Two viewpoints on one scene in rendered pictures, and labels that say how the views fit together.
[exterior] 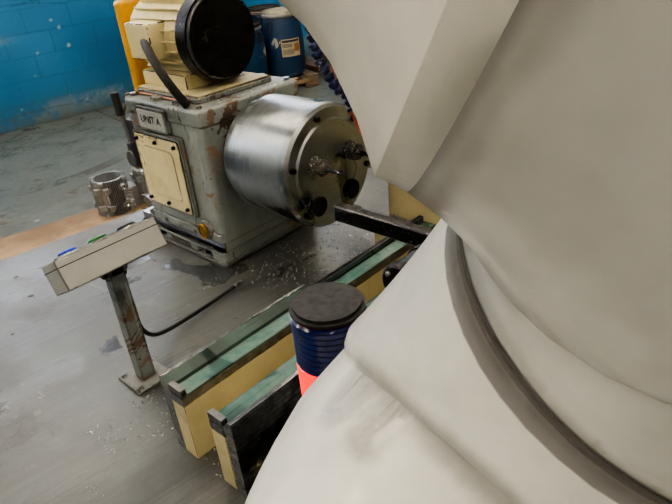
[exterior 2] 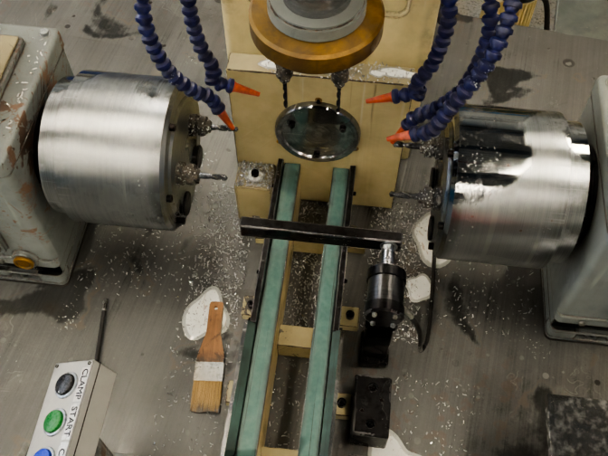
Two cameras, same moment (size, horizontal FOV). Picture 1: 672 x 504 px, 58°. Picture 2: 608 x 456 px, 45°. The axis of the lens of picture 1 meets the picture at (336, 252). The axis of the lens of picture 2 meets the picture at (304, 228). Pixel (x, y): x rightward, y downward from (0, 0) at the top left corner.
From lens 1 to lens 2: 0.73 m
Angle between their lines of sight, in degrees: 39
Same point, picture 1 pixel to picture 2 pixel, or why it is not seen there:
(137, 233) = (93, 389)
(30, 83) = not seen: outside the picture
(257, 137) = (102, 170)
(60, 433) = not seen: outside the picture
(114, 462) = not seen: outside the picture
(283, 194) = (162, 223)
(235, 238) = (65, 251)
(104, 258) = (86, 441)
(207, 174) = (23, 214)
